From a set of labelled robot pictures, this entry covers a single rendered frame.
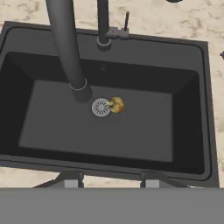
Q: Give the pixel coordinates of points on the black round object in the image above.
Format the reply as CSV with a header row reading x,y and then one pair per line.
x,y
175,1

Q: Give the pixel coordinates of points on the small dark object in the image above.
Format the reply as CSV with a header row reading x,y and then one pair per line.
x,y
222,54

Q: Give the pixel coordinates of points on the yellow-brown onion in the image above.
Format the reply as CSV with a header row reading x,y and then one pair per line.
x,y
116,105

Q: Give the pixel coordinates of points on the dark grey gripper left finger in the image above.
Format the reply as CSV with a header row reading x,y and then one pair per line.
x,y
71,180

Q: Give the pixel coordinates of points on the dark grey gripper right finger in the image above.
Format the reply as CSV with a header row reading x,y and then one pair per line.
x,y
151,180

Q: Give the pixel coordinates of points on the dark grey tap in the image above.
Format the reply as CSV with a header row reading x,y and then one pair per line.
x,y
68,55

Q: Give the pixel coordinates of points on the dark grey sink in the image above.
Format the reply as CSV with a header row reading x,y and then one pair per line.
x,y
116,131

